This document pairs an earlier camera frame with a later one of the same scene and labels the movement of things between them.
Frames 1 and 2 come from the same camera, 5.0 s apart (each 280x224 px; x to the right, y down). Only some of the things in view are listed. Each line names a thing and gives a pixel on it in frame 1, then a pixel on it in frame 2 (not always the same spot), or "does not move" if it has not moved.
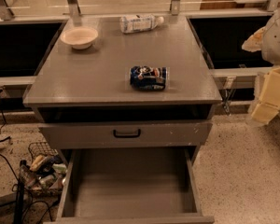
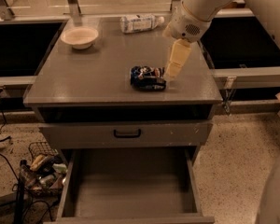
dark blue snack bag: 147,78 does not move
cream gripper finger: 254,43 → 168,32
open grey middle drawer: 128,186 does not move
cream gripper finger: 274,96 → 178,57
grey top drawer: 118,134 does not move
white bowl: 78,37 does not move
